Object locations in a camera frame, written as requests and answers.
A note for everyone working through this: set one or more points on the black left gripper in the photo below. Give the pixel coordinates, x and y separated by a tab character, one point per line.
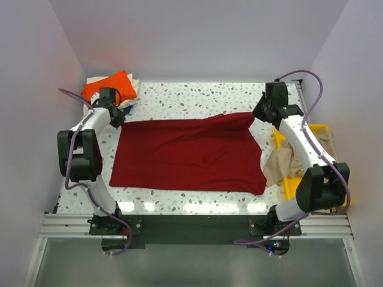
119	120

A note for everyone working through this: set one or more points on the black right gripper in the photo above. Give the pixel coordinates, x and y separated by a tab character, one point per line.
256	111

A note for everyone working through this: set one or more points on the dark red t-shirt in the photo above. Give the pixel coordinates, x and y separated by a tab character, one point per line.
216	153

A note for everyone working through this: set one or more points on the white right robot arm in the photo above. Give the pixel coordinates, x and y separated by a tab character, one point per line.
324	184

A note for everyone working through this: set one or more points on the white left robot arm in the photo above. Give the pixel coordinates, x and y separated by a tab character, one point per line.
80	160

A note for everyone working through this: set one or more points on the folded orange t-shirt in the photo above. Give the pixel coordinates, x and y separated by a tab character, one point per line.
121	81

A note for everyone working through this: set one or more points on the folded white t-shirt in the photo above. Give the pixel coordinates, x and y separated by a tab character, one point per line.
124	104

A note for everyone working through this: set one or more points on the beige t-shirt in bin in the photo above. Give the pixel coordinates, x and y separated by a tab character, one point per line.
284	162

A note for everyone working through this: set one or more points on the yellow plastic bin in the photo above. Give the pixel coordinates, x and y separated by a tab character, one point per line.
290	184

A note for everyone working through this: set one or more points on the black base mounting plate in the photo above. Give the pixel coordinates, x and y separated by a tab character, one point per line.
142	230

